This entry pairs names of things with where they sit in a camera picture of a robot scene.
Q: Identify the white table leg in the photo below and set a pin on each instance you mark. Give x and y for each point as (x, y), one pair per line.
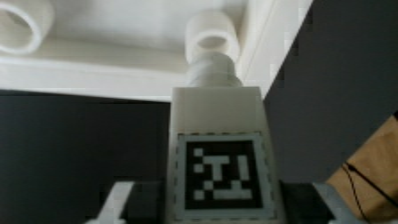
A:
(223, 185)

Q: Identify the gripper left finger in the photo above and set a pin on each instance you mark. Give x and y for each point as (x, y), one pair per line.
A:
(133, 206)

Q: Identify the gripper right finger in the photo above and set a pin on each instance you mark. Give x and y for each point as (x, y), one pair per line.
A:
(314, 205)

